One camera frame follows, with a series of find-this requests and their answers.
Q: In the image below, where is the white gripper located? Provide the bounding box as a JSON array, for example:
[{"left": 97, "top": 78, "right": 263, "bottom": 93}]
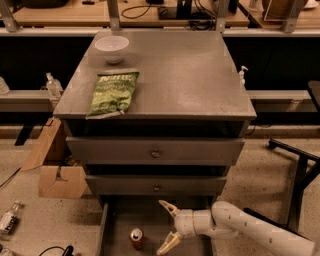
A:
[{"left": 157, "top": 200, "right": 214, "bottom": 256}]

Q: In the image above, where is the red coke can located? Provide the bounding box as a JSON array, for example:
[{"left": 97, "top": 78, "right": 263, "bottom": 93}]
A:
[{"left": 129, "top": 228, "right": 144, "bottom": 250}]

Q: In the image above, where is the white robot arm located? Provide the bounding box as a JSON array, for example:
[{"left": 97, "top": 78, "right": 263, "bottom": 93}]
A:
[{"left": 157, "top": 200, "right": 315, "bottom": 256}]

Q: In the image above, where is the grey open bottom drawer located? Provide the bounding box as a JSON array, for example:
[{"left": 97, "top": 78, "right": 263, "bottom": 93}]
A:
[{"left": 95, "top": 195, "right": 208, "bottom": 256}]

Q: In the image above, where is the grey middle drawer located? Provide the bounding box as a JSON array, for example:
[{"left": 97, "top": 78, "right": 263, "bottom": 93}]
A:
[{"left": 86, "top": 175, "right": 226, "bottom": 195}]

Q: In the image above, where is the grey drawer cabinet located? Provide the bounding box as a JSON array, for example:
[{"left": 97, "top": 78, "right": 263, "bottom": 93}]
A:
[{"left": 52, "top": 29, "right": 257, "bottom": 208}]

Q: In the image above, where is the grey top drawer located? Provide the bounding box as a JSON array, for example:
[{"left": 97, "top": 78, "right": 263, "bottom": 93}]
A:
[{"left": 66, "top": 137, "right": 244, "bottom": 166}]

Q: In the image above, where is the brown cardboard box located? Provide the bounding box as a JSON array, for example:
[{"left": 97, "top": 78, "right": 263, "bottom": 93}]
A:
[{"left": 21, "top": 118, "right": 88, "bottom": 199}]

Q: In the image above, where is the green chip bag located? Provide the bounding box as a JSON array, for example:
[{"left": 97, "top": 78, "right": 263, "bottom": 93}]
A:
[{"left": 86, "top": 69, "right": 140, "bottom": 119}]

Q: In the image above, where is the clear bottle on floor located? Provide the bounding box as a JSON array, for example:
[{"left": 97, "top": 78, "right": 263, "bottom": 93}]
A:
[{"left": 0, "top": 200, "right": 21, "bottom": 235}]

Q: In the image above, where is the clear bottle on shelf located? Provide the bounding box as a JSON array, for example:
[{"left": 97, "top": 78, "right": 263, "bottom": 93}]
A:
[{"left": 46, "top": 73, "right": 63, "bottom": 98}]

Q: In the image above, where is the white bowl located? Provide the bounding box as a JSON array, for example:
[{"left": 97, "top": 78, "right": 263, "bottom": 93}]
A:
[{"left": 95, "top": 35, "right": 129, "bottom": 64}]

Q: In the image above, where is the wooden desk in background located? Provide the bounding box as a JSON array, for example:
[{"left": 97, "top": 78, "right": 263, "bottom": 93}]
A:
[{"left": 9, "top": 0, "right": 250, "bottom": 28}]

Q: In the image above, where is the black cable on floor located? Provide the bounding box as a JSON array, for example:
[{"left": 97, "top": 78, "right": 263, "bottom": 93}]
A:
[{"left": 38, "top": 245, "right": 74, "bottom": 256}]

